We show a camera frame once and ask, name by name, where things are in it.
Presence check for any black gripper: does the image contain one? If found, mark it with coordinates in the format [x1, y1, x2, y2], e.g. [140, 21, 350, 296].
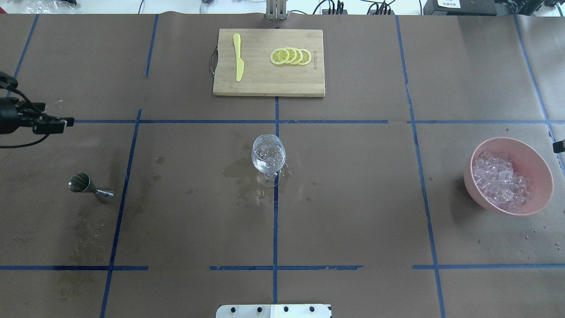
[0, 71, 75, 135]

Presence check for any steel cocktail jigger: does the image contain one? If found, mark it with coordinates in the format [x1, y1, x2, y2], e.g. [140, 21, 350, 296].
[68, 173, 114, 198]

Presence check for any clear wine glass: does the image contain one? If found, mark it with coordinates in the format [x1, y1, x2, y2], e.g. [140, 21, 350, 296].
[252, 134, 286, 189]

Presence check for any clear ice cube pile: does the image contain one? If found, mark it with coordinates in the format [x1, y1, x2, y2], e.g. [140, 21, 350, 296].
[472, 151, 531, 212]

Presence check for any yellow plastic knife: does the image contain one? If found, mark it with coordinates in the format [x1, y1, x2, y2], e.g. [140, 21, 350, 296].
[233, 34, 245, 82]

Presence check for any bamboo cutting board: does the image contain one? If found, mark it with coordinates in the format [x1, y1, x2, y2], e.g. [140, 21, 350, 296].
[213, 28, 326, 98]

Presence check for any lemon slice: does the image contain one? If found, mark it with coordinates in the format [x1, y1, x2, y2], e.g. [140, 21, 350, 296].
[270, 48, 290, 65]
[285, 48, 294, 64]
[291, 48, 303, 65]
[298, 49, 312, 66]

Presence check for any pink plastic bowl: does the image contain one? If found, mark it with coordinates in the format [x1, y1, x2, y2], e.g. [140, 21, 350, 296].
[463, 137, 554, 216]

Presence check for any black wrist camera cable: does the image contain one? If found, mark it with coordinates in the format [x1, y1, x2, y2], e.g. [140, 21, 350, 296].
[0, 86, 51, 149]

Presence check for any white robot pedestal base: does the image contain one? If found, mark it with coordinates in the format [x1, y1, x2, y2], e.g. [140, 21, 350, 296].
[215, 304, 332, 318]

